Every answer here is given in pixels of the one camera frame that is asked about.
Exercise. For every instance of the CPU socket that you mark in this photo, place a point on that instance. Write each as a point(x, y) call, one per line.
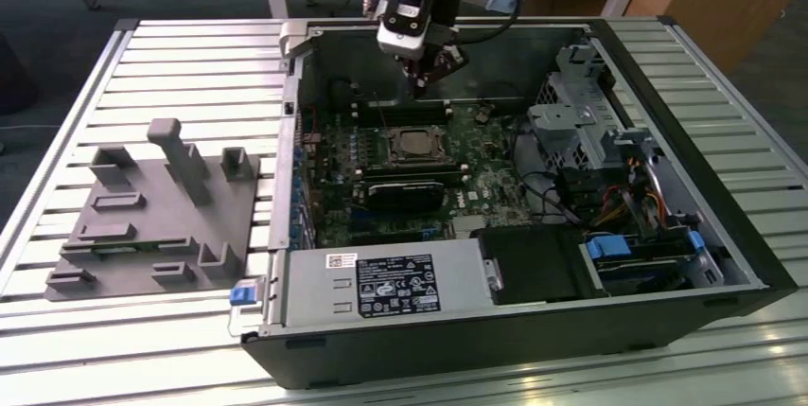
point(416, 163)

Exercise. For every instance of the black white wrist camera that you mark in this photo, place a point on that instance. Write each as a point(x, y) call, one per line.
point(404, 8)

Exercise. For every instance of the black plastic shroud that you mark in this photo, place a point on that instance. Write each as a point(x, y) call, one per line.
point(536, 264)

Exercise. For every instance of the green motherboard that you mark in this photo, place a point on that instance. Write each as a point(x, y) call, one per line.
point(492, 174)

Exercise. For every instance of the silver chipset heatsink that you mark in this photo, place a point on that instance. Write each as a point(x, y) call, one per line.
point(470, 226)

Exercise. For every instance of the green RAM stick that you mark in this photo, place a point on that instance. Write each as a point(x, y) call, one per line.
point(126, 249)

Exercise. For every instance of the small blue bay clip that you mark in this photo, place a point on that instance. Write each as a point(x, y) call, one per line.
point(696, 241)

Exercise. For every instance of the grey parts rack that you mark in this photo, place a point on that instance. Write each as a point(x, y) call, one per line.
point(158, 217)

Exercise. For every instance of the blue case release latch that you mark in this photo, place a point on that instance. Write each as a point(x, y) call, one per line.
point(244, 295)

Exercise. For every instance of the RAM slot white clips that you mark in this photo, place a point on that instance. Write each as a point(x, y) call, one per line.
point(411, 169)
point(391, 105)
point(391, 115)
point(411, 178)

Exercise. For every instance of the grey power supply unit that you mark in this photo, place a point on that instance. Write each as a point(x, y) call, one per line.
point(316, 283)

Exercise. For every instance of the black graphics card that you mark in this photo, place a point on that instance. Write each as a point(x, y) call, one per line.
point(404, 195)

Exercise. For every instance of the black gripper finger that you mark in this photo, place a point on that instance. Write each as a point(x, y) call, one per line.
point(422, 82)
point(455, 63)

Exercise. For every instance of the silver metal drive cage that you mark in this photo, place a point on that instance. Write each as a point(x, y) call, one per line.
point(562, 115)

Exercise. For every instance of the silver coin battery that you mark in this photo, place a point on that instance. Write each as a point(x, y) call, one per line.
point(484, 113)

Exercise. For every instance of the black grey PC case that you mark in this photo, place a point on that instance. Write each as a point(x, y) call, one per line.
point(442, 358)

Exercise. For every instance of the hard disk in blue carrier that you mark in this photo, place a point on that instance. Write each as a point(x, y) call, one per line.
point(610, 247)

